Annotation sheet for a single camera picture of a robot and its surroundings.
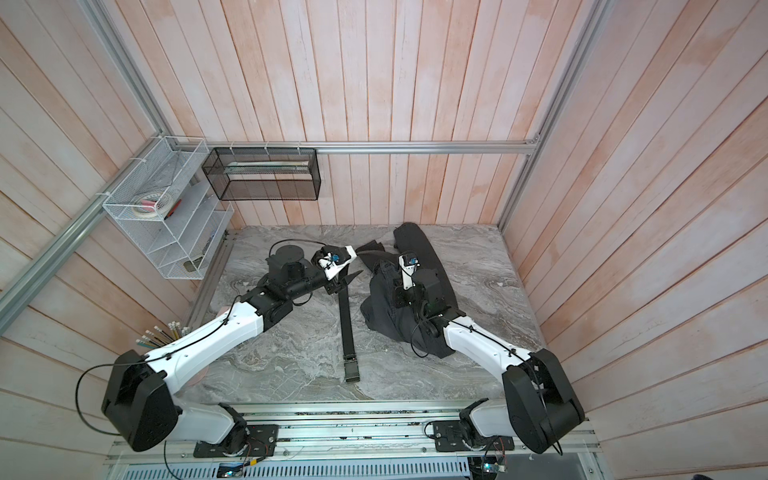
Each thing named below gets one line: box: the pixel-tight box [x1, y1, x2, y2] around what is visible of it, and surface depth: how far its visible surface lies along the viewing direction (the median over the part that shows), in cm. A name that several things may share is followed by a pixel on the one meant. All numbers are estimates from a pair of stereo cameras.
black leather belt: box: [339, 286, 361, 383], surface depth 92 cm
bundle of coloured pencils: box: [135, 321, 190, 349], surface depth 78 cm
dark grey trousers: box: [355, 222, 464, 359], surface depth 87 cm
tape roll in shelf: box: [132, 192, 172, 217], surface depth 75 cm
